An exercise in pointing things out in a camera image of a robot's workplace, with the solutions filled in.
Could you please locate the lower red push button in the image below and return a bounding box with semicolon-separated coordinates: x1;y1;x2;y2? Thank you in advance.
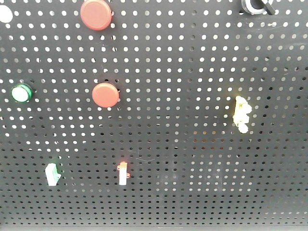
92;82;119;108

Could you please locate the red push button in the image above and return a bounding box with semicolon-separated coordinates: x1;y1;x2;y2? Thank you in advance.
92;82;119;108
80;0;112;31

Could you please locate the upper red push button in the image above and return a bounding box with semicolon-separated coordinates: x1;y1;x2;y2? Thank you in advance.
80;0;112;31

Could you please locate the green illuminated push button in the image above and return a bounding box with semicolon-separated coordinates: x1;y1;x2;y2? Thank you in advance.
11;83;34;103

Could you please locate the black perforated pegboard panel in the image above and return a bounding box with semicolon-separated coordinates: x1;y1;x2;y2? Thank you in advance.
0;0;308;231

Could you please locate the red toggle switch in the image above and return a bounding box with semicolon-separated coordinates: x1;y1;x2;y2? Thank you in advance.
117;162;130;186

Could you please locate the yellow handle knob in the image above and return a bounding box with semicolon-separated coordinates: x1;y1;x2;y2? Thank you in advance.
232;96;252;134

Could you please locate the green toggle switch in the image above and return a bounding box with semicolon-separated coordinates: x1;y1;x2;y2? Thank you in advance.
45;163;62;186

